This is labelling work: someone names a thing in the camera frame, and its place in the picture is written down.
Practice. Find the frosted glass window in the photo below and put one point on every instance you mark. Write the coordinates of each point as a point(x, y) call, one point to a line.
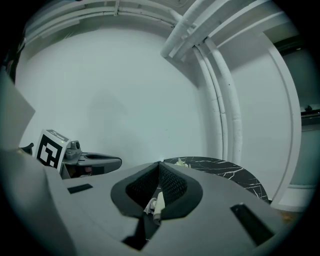
point(300, 100)

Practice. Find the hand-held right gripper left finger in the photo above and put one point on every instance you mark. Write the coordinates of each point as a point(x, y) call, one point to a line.
point(100, 205)

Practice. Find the thick white wall pipe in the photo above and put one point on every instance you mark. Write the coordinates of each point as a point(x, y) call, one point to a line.
point(236, 130)

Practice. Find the white insulated ceiling pipe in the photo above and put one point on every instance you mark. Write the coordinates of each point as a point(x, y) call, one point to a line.
point(177, 37)

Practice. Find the thin white wall pipe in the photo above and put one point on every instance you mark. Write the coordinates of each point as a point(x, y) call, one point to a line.
point(215, 112)
point(223, 120)

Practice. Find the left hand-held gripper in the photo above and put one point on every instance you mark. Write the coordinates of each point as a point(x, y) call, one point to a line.
point(50, 152)

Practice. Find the pink artificial flower bouquet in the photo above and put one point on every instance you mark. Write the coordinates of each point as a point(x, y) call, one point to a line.
point(182, 163)

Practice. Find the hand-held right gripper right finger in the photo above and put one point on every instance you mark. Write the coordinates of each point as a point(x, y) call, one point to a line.
point(217, 212)

